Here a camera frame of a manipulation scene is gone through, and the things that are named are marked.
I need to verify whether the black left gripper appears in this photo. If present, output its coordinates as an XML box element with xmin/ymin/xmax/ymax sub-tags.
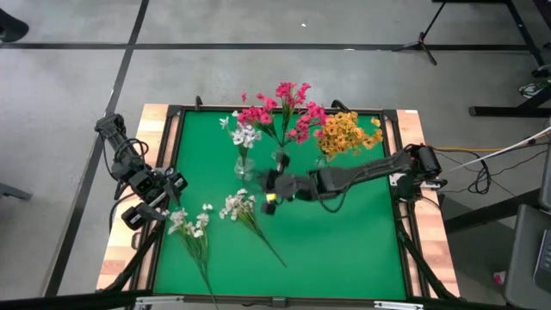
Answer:
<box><xmin>121</xmin><ymin>166</ymin><xmax>189</xmax><ymax>232</ymax></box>

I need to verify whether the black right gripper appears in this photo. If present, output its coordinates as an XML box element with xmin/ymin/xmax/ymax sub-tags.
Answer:
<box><xmin>257</xmin><ymin>152</ymin><xmax>319</xmax><ymax>216</ymax></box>

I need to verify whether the white artificial flower bunch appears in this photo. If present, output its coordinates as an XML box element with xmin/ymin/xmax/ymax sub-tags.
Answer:
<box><xmin>218</xmin><ymin>110</ymin><xmax>263</xmax><ymax>173</ymax></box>
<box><xmin>218</xmin><ymin>188</ymin><xmax>288</xmax><ymax>269</ymax></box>
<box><xmin>161</xmin><ymin>202</ymin><xmax>219</xmax><ymax>305</ymax></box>

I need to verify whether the pink artificial flower bunch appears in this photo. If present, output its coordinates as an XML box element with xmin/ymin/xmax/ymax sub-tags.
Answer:
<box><xmin>275</xmin><ymin>81</ymin><xmax>312</xmax><ymax>147</ymax></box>
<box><xmin>238</xmin><ymin>90</ymin><xmax>283</xmax><ymax>150</ymax></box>
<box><xmin>286</xmin><ymin>101</ymin><xmax>329</xmax><ymax>147</ymax></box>

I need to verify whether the small ribbed glass vase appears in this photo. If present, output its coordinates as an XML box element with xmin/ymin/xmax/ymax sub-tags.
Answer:
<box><xmin>270</xmin><ymin>145</ymin><xmax>290</xmax><ymax>167</ymax></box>

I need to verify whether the wide cut-glass vase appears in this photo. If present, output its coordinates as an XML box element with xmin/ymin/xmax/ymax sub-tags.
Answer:
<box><xmin>233</xmin><ymin>157</ymin><xmax>255</xmax><ymax>182</ymax></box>

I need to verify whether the black diagonal support strut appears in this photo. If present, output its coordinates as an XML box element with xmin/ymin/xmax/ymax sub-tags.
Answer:
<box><xmin>395</xmin><ymin>223</ymin><xmax>460</xmax><ymax>301</ymax></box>
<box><xmin>101</xmin><ymin>219</ymin><xmax>167</xmax><ymax>294</ymax></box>

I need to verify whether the green table mat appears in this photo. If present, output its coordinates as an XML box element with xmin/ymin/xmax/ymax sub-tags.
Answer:
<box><xmin>152</xmin><ymin>109</ymin><xmax>408</xmax><ymax>301</ymax></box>

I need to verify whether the grey furniture leg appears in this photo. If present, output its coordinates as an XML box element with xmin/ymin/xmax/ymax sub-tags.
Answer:
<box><xmin>0</xmin><ymin>182</ymin><xmax>34</xmax><ymax>202</ymax></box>

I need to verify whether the black tripod stand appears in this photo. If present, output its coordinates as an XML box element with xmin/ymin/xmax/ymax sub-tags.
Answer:
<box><xmin>391</xmin><ymin>0</ymin><xmax>451</xmax><ymax>66</ymax></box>

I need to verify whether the person's black shoe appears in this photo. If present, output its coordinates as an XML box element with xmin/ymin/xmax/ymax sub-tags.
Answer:
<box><xmin>0</xmin><ymin>7</ymin><xmax>30</xmax><ymax>44</ymax></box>

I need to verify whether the white pole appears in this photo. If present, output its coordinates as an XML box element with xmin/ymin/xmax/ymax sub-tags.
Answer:
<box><xmin>447</xmin><ymin>126</ymin><xmax>551</xmax><ymax>173</ymax></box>

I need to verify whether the grey cabinet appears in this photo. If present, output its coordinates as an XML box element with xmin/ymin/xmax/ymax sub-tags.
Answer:
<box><xmin>502</xmin><ymin>203</ymin><xmax>551</xmax><ymax>310</ymax></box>

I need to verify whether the green and white shoe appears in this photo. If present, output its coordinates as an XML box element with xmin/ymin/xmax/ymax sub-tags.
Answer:
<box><xmin>518</xmin><ymin>79</ymin><xmax>551</xmax><ymax>100</ymax></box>

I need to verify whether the dark keypad device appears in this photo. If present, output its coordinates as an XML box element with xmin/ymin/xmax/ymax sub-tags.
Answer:
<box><xmin>532</xmin><ymin>229</ymin><xmax>551</xmax><ymax>295</ymax></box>

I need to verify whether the chair caster wheel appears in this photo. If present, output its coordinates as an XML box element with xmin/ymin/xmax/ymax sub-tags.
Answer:
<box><xmin>528</xmin><ymin>63</ymin><xmax>551</xmax><ymax>78</ymax></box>

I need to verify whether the silver metal bracket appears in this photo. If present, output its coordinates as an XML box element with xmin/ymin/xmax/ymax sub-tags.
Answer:
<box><xmin>373</xmin><ymin>300</ymin><xmax>425</xmax><ymax>310</ymax></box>
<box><xmin>133</xmin><ymin>294</ymin><xmax>186</xmax><ymax>310</ymax></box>

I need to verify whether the black frame around mat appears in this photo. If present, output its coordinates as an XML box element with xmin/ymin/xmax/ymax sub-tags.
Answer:
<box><xmin>131</xmin><ymin>102</ymin><xmax>431</xmax><ymax>307</ymax></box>

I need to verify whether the black front rail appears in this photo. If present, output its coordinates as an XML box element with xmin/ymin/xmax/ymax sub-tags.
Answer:
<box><xmin>0</xmin><ymin>289</ymin><xmax>551</xmax><ymax>310</ymax></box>

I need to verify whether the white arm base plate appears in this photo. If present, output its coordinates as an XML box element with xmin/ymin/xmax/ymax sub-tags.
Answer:
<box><xmin>389</xmin><ymin>171</ymin><xmax>449</xmax><ymax>190</ymax></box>

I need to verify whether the yellow floor cable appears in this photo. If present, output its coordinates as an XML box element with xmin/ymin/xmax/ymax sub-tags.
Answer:
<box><xmin>434</xmin><ymin>145</ymin><xmax>505</xmax><ymax>153</ymax></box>

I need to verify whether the black cable bundle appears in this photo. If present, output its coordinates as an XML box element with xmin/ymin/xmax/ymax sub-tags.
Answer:
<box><xmin>467</xmin><ymin>158</ymin><xmax>492</xmax><ymax>195</ymax></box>

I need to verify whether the black desk frame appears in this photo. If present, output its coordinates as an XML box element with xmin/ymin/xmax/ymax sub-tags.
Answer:
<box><xmin>432</xmin><ymin>0</ymin><xmax>551</xmax><ymax>118</ymax></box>

